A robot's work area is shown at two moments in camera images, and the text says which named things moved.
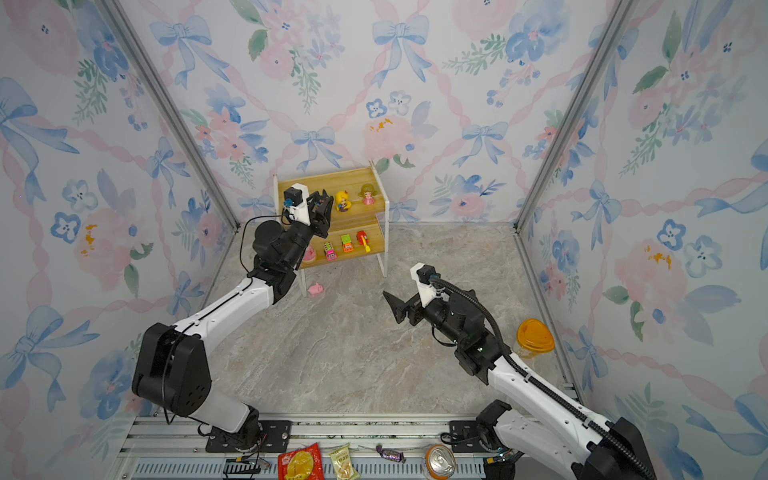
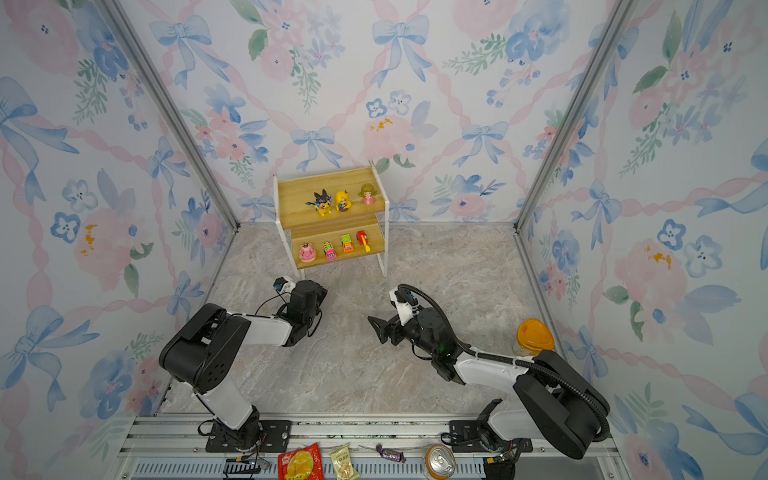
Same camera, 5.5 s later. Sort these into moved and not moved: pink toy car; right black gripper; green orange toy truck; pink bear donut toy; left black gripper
Moved: right black gripper; left black gripper
Not moved: pink bear donut toy; green orange toy truck; pink toy car
